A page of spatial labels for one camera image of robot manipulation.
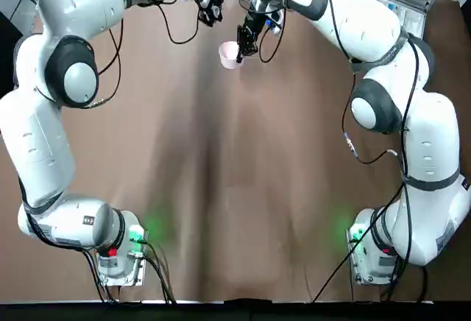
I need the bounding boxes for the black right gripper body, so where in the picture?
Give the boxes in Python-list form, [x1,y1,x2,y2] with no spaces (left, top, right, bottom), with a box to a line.
[241,10,268,40]

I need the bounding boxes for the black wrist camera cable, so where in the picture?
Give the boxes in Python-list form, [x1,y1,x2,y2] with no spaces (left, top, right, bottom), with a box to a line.
[257,2,285,63]
[156,0,202,45]

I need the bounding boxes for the black base cable bundle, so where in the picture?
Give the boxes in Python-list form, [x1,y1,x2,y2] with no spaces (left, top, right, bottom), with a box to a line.
[139,238,178,305]

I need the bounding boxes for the long black base cable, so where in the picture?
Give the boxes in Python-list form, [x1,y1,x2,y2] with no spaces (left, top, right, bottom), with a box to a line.
[311,221,372,304]

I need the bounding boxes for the black base cable loop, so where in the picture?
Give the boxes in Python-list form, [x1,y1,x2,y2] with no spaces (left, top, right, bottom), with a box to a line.
[378,258,430,303]

